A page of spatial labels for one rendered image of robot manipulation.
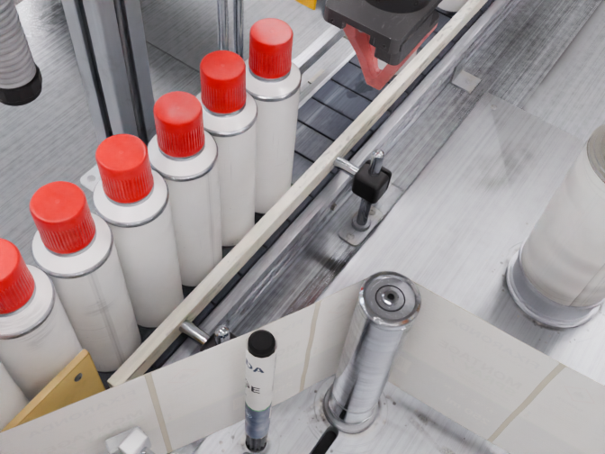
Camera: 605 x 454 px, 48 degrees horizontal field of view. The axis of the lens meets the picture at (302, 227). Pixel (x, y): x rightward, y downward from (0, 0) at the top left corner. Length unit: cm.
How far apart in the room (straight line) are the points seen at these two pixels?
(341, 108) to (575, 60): 37
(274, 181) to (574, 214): 26
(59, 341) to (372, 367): 21
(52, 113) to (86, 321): 39
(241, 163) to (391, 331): 21
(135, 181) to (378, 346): 19
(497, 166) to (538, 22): 34
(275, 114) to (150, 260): 15
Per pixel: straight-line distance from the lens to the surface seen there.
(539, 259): 61
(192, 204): 52
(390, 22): 52
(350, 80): 80
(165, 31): 94
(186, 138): 47
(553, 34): 103
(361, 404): 52
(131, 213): 47
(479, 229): 70
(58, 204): 43
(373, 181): 65
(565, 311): 65
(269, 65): 53
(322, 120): 75
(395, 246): 66
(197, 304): 58
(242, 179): 57
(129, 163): 44
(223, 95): 50
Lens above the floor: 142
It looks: 55 degrees down
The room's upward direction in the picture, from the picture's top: 7 degrees clockwise
